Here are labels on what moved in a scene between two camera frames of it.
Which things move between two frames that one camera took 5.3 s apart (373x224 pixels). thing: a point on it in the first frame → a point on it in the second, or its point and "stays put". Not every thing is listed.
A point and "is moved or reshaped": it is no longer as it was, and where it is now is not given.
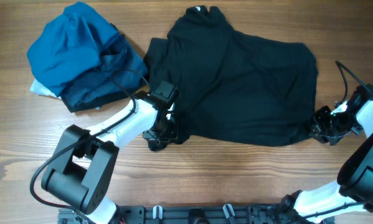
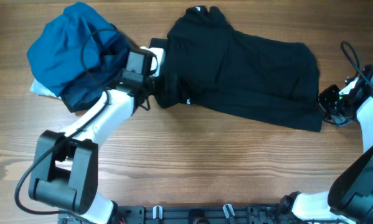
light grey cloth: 38,88 stays put
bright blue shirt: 68,44 stays put
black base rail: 188,214 stays put
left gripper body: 162,132 → 156,85
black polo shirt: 220,86 is moved or reshaped
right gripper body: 332,128 → 335,106
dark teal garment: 121,72 stays put
